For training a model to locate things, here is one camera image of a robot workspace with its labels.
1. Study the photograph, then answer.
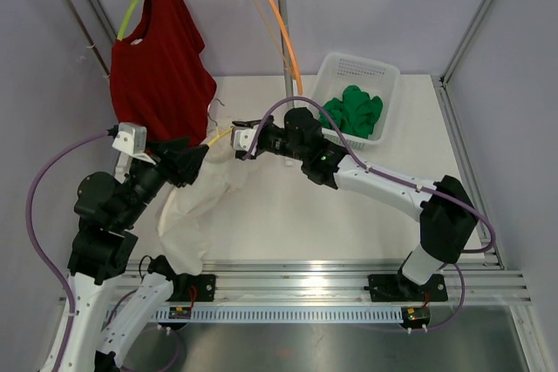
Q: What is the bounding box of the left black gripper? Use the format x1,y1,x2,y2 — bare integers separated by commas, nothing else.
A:
118,136,209,227

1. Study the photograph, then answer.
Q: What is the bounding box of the yellow hanger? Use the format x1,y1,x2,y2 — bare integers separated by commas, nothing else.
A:
208,98,234,147

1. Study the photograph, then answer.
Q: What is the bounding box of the white t shirt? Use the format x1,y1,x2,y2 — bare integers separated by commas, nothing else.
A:
156,119,250,275

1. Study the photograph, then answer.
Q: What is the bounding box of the green t shirt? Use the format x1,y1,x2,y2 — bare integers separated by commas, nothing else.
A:
323,85,384,139

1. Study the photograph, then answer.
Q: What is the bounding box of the orange hanger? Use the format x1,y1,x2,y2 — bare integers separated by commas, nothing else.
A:
252,0,304,96

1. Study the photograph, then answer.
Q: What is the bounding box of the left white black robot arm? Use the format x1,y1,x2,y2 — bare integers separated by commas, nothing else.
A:
43,139,216,371

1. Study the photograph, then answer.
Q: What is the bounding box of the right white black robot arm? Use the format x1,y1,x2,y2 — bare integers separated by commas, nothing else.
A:
231,107,478,301

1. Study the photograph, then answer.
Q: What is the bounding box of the red t shirt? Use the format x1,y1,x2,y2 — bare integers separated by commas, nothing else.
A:
110,0,217,146

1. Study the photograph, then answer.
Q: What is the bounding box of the green hanger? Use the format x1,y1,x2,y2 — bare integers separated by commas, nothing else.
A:
116,0,143,41

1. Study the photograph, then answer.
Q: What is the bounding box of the white plastic basket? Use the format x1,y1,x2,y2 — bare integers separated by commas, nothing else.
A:
306,52,405,150

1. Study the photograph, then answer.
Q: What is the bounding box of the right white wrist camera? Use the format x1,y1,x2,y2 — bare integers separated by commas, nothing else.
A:
231,126,257,159

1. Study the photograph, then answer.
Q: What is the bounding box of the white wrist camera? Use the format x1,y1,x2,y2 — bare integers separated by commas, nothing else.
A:
231,126,257,159
112,122,155,165

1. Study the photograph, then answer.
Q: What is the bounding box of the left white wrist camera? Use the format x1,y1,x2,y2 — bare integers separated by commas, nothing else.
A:
112,122,155,165

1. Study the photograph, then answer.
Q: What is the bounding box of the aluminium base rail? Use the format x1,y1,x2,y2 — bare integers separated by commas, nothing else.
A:
58,258,534,325

